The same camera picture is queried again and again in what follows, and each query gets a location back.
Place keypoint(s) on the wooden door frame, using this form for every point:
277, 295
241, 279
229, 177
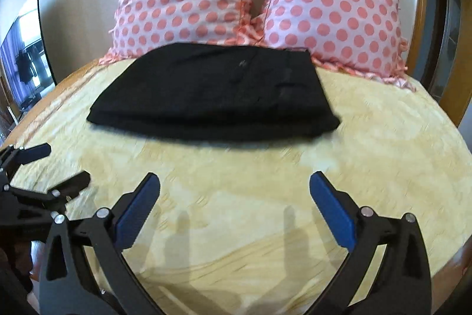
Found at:
440, 51

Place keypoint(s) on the right pink polka dot pillow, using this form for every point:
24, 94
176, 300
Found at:
358, 37

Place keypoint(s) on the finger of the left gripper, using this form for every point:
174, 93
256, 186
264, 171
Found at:
57, 195
12, 158

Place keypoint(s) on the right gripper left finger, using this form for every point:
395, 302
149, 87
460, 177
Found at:
84, 271

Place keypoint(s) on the black pants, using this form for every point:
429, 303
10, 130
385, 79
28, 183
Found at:
197, 92

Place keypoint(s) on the yellow orange patterned bedspread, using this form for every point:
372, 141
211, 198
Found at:
235, 230

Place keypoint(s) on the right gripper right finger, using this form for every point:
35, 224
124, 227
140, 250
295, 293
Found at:
402, 284

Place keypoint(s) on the black flat screen television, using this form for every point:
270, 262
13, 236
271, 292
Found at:
24, 58

